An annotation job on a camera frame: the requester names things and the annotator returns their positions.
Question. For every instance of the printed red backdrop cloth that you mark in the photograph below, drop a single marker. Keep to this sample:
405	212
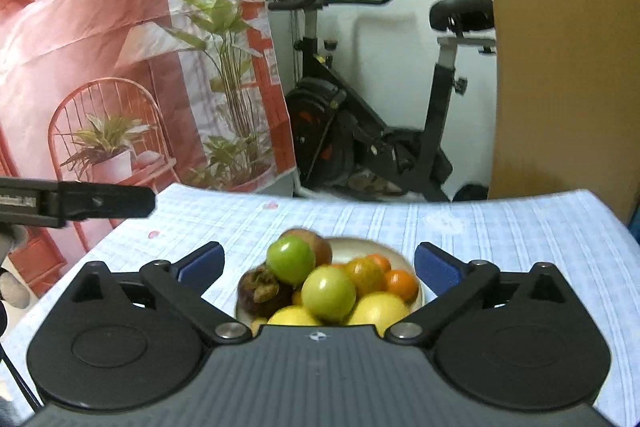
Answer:
143	92

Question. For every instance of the green apple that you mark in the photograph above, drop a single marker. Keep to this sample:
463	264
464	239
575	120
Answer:
291	260
329	294

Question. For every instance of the dark purple mangosteen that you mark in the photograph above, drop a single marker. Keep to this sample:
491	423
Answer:
261	294

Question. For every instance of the yellow lemon back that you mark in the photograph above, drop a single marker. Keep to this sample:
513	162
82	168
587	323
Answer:
380	309

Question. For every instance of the yellow lemon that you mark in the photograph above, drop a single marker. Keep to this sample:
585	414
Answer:
380	309
287	316

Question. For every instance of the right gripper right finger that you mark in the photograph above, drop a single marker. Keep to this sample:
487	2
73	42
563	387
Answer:
458	286

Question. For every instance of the wooden door panel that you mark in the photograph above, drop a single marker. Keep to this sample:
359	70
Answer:
568	99

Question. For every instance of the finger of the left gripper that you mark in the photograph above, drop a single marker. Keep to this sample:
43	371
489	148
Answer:
80	201

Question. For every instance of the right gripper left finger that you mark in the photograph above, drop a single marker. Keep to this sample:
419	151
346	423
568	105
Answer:
179	288

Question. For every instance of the oval orange tangerine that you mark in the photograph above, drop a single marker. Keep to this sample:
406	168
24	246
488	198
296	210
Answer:
367	277

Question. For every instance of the yellow lemon front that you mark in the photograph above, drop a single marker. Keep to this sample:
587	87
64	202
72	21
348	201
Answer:
287	316

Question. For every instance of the brown round fruit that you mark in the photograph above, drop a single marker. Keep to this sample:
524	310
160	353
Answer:
318	244

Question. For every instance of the beige ceramic plate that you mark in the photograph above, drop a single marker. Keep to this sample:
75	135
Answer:
346	248

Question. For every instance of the blue plaid tablecloth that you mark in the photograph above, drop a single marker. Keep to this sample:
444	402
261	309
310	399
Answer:
554	343

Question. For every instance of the white gloved hand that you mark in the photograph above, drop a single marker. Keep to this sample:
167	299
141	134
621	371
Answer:
14	293

